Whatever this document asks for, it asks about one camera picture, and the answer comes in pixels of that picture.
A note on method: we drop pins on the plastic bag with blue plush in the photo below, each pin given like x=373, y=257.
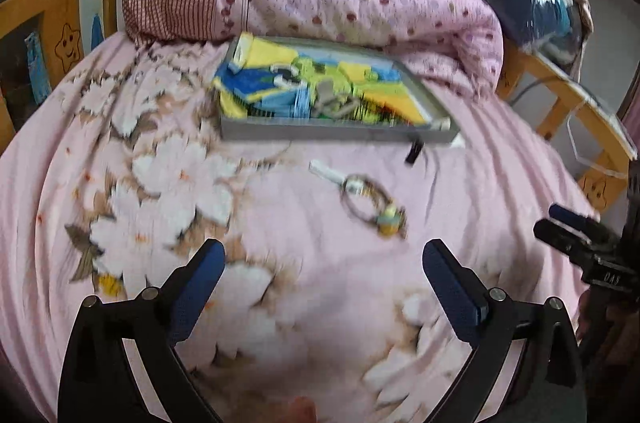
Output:
x=530, y=8

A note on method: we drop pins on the white clothes hanger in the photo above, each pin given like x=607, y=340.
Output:
x=572, y=138

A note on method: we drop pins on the grey shallow box tray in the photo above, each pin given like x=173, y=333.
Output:
x=325, y=132

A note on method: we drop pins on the cartoon frog drawing paper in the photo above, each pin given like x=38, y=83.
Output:
x=250, y=83

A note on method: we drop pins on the wooden bed rail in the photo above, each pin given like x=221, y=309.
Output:
x=39, y=68

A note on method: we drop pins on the pink floral bed sheet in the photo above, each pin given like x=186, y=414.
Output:
x=300, y=303

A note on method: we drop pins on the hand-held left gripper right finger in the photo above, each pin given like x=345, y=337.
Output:
x=455, y=295

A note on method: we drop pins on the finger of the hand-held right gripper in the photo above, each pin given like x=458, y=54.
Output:
x=575, y=219
x=562, y=240

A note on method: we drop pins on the light blue wrist watch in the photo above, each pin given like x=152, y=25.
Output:
x=300, y=103

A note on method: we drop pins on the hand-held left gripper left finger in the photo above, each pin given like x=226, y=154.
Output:
x=197, y=293

